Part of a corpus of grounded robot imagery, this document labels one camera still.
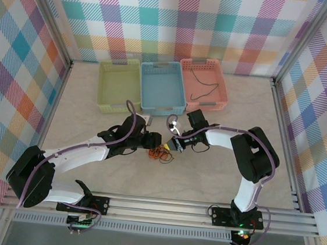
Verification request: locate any green left controller board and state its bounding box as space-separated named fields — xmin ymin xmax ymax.
xmin=66 ymin=211 xmax=96 ymax=229

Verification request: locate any right controller board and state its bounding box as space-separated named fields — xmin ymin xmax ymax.
xmin=231 ymin=229 xmax=251 ymax=243

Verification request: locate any thin orange cable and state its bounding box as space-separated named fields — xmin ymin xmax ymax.
xmin=147 ymin=144 xmax=171 ymax=162

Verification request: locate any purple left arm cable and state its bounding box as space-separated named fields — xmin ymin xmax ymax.
xmin=13 ymin=89 xmax=143 ymax=239

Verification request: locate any aluminium mounting rail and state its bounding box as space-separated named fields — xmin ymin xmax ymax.
xmin=0 ymin=180 xmax=323 ymax=242

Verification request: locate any blue plastic basket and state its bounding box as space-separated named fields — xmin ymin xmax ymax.
xmin=135 ymin=58 xmax=191 ymax=121

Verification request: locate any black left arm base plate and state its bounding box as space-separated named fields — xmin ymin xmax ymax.
xmin=56 ymin=191 xmax=111 ymax=217

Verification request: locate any aluminium side rail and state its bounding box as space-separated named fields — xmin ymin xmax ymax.
xmin=258 ymin=78 xmax=327 ymax=217
xmin=31 ymin=58 xmax=74 ymax=159

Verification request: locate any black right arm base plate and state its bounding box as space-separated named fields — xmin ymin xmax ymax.
xmin=209 ymin=205 xmax=266 ymax=232

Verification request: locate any thin black cable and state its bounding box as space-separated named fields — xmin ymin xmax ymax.
xmin=186 ymin=69 xmax=221 ymax=103

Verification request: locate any grey slotted cable duct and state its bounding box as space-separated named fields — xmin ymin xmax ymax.
xmin=12 ymin=208 xmax=233 ymax=244

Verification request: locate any aluminium frame post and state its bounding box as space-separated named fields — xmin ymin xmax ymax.
xmin=272 ymin=0 xmax=327 ymax=91
xmin=17 ymin=0 xmax=81 ymax=69

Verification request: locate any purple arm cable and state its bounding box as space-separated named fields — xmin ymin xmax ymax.
xmin=13 ymin=89 xmax=143 ymax=239
xmin=154 ymin=113 xmax=282 ymax=245

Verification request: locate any pink plastic basket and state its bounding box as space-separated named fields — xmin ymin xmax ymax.
xmin=175 ymin=55 xmax=234 ymax=116

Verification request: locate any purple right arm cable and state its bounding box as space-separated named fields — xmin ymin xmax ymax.
xmin=154 ymin=113 xmax=282 ymax=245

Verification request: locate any green plastic basket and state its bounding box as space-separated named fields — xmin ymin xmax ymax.
xmin=94 ymin=55 xmax=146 ymax=118

